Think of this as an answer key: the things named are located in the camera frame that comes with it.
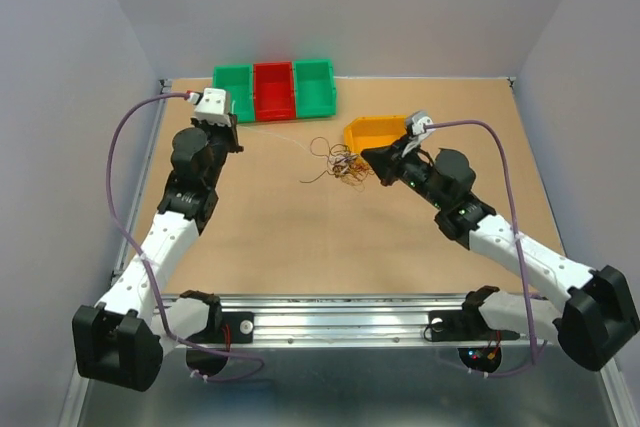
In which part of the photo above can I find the red bin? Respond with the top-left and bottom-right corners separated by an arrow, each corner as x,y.
253,62 -> 296,122

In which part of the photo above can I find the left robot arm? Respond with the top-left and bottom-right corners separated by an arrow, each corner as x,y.
72,114 -> 242,392

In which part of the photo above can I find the green bin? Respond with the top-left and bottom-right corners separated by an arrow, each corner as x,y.
212,64 -> 256,123
293,59 -> 337,119

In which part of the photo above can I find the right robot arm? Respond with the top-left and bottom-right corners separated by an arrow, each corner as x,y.
361,138 -> 639,371

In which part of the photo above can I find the white thin wire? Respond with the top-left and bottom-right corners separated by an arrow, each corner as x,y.
238,127 -> 307,150

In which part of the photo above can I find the wire bundle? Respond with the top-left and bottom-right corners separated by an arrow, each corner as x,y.
299,135 -> 376,192

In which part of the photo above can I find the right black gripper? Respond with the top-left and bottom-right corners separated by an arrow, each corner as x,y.
362,133 -> 447,210

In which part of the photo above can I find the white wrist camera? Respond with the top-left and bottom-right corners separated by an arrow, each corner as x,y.
194,88 -> 232,127
405,110 -> 434,151

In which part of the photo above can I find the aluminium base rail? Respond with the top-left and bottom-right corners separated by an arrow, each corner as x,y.
149,294 -> 551,348

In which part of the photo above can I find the left green bin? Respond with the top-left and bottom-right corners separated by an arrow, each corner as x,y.
212,64 -> 256,123

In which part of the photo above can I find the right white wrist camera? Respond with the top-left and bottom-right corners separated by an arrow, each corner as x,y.
405,110 -> 434,151

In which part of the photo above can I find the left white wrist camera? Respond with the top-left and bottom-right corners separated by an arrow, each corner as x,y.
194,88 -> 232,127

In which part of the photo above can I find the yellow bin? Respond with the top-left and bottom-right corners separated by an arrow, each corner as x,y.
343,115 -> 406,154

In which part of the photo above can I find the right green bin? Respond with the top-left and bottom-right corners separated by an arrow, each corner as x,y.
293,59 -> 337,119

